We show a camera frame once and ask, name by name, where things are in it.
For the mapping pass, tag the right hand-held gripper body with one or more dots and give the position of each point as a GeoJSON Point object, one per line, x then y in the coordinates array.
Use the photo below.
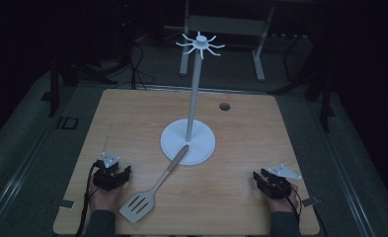
{"type": "Point", "coordinates": [275, 187]}

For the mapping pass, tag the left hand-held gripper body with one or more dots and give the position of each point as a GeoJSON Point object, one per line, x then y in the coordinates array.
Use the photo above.
{"type": "Point", "coordinates": [108, 179]}

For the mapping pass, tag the person's right hand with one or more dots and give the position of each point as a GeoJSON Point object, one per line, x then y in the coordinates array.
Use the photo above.
{"type": "Point", "coordinates": [282, 204]}

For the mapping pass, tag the person's left hand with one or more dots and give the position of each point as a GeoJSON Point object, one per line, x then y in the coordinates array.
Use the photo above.
{"type": "Point", "coordinates": [104, 199]}

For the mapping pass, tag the grey slotted spatula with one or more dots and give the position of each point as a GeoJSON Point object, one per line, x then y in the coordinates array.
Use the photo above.
{"type": "Point", "coordinates": [142, 202]}

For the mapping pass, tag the white utensil stand with hooks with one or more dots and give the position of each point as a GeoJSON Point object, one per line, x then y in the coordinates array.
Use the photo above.
{"type": "Point", "coordinates": [188, 141]}

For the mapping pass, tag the black metal stand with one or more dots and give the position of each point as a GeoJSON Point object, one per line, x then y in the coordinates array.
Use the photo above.
{"type": "Point", "coordinates": [54, 89]}
{"type": "Point", "coordinates": [325, 98]}

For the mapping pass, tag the white metal table frame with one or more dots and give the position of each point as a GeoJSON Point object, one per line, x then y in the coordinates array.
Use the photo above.
{"type": "Point", "coordinates": [227, 24]}

